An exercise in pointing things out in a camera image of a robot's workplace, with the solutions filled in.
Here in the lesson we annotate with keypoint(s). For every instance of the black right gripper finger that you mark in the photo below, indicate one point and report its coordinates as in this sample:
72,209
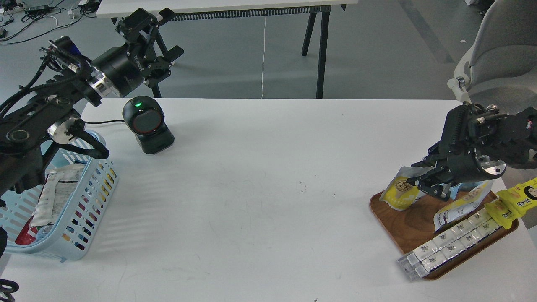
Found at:
438,191
424,163

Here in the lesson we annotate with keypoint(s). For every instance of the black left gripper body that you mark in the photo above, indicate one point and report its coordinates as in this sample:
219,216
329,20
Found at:
122,69

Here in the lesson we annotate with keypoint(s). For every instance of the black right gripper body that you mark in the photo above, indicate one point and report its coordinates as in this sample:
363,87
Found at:
467,166

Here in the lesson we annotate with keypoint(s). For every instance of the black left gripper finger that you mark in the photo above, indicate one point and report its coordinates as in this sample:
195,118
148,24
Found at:
143,25
170,55

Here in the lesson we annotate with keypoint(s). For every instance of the yellow white bean snack pouch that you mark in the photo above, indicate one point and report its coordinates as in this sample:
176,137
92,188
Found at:
399,194

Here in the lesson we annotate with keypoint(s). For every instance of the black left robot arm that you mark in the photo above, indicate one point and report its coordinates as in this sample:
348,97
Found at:
36,119

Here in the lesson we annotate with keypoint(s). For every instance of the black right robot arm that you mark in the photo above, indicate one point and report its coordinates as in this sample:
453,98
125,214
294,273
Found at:
477,144

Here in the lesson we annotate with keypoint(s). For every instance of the blue snack bag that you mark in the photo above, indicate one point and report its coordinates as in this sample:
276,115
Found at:
463,187

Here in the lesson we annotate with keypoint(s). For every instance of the yellow cartoon snack bag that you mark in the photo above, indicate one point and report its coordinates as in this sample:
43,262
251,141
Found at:
513,203

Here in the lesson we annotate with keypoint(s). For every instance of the silver snack bar upper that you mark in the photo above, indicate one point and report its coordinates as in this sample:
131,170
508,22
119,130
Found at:
455,233

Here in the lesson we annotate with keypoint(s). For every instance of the silver snack bar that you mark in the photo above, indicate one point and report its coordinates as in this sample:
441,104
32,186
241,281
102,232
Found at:
455,233
449,251

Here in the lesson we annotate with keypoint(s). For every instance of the silver snack bar lower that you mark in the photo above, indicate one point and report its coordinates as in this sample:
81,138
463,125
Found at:
449,251

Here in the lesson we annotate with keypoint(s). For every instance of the white snack pouch in basket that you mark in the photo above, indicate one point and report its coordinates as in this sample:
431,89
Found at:
60,184

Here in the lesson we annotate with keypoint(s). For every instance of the light blue plastic basket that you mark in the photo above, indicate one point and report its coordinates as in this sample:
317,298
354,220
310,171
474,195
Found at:
71,235

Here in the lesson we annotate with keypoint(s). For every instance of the red snack packet in basket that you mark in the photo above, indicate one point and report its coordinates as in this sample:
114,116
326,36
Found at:
28,233

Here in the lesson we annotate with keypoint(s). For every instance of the brown wooden tray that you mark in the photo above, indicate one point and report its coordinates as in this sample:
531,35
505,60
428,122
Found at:
413,227

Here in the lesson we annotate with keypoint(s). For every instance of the black barcode scanner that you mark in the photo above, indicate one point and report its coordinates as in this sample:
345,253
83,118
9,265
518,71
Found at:
145,118

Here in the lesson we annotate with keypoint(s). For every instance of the grey office chair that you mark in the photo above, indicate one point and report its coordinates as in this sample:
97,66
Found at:
500,66

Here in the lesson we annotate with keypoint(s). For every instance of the white background table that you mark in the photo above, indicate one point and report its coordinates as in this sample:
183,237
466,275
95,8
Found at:
215,9

